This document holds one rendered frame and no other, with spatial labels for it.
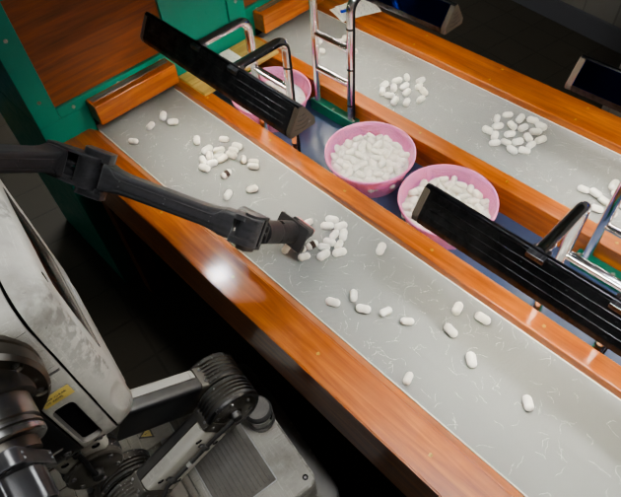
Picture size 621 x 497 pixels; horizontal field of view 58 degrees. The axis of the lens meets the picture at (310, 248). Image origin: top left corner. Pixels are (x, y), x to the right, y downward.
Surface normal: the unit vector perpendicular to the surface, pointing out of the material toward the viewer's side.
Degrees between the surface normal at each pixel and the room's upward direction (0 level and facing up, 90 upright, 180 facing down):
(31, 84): 90
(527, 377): 0
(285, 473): 0
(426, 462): 0
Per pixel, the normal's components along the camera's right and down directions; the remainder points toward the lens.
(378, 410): -0.06, -0.61
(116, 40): 0.70, 0.54
